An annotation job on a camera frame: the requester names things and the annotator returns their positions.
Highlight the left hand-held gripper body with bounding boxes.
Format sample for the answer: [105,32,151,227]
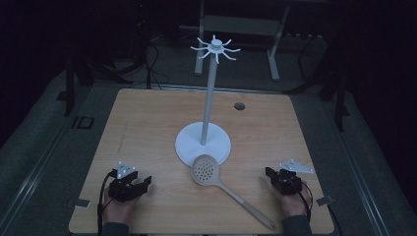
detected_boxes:
[107,160,143,204]

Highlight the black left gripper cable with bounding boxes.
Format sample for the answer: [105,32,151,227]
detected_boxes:
[96,168,118,236]

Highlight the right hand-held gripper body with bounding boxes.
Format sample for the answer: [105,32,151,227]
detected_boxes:
[271,158,315,197]

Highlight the dark tripod stand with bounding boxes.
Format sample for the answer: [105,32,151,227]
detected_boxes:
[56,48,132,118]

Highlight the person's right hand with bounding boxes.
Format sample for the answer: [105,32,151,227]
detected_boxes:
[274,179,313,218]

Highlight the white utensil hook stand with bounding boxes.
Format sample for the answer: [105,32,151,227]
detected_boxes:
[174,33,242,167]

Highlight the grey metal frame stand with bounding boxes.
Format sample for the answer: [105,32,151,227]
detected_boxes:
[194,0,291,83]

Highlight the beige slotted spoon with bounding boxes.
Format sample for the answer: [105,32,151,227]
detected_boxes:
[191,153,277,231]

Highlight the black floor cables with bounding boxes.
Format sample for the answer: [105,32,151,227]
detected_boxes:
[139,35,171,90]

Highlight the dark metal stand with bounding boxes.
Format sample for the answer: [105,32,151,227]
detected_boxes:
[284,32,350,133]

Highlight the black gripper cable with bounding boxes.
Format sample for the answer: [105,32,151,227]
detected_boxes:
[296,180,315,224]
[96,168,118,236]

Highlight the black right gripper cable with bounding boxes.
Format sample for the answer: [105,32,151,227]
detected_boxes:
[296,180,315,224]

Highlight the person's left hand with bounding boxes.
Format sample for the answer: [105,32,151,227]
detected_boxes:
[102,188,141,227]

